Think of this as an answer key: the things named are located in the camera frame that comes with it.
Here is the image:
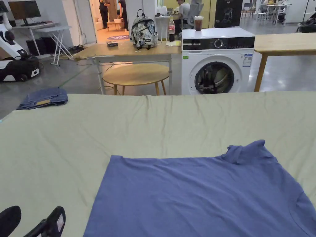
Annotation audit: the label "plain wooden table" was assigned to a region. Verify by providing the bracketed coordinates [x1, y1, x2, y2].
[253, 32, 316, 93]

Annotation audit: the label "white robot with black base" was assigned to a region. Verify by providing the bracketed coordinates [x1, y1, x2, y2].
[0, 0, 40, 83]

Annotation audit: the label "folded blue jeans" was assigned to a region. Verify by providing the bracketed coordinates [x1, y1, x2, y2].
[16, 87, 69, 110]

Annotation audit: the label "blue shirt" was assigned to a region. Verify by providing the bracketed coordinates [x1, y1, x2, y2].
[82, 139, 316, 237]

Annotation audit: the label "group of people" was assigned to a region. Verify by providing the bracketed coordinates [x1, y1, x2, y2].
[98, 0, 130, 32]

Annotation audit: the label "bed with pale green sheet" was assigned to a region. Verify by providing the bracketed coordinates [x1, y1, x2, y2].
[0, 91, 316, 237]

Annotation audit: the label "desk with monitor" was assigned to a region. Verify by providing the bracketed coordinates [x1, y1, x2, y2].
[7, 0, 60, 57]

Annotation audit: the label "grey office chair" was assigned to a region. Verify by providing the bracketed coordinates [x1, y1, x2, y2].
[182, 0, 213, 31]

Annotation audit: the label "black standing banner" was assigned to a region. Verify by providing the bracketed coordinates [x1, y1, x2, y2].
[214, 0, 242, 28]

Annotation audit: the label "white washing machine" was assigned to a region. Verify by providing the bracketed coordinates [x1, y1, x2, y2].
[181, 15, 256, 96]

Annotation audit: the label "round low wooden table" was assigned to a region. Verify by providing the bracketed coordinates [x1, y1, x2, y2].
[102, 64, 170, 96]

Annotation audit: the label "white folding table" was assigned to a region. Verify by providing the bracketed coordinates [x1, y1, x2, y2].
[34, 25, 74, 66]

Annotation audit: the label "wooden table with backpack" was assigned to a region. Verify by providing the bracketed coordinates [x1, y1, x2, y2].
[73, 9, 182, 96]

